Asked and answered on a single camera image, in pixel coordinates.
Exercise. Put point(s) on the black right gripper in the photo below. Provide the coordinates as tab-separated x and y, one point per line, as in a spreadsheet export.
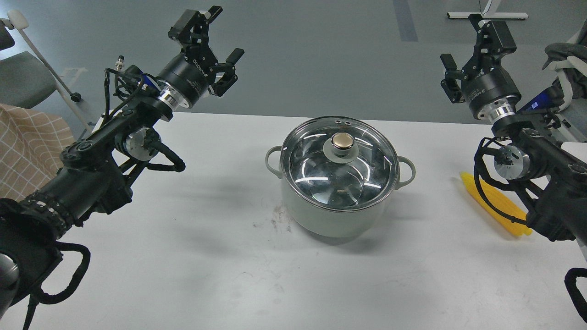
484	79

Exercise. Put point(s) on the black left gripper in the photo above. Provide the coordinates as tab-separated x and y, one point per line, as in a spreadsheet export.
195	72

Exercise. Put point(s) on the yellow corn cob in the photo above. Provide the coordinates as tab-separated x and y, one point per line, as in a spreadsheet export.
499	201

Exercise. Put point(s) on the glass pot lid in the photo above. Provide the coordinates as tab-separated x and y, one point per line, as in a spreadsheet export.
339	163

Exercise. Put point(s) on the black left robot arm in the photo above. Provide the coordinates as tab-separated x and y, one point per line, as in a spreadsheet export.
98	171

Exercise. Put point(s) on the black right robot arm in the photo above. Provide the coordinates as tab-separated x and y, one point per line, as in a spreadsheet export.
522	173

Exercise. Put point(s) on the grey green cooking pot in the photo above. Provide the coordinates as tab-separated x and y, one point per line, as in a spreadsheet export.
326	222

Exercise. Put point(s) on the white desk foot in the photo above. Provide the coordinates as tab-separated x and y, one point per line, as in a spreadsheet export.
490	11

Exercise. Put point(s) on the grey chair at right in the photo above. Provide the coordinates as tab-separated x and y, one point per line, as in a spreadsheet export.
568	60

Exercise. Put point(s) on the grey office chair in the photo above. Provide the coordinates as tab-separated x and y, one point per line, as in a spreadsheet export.
27	79

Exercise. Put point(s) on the beige checked cloth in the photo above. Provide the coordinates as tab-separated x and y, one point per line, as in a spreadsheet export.
30	146

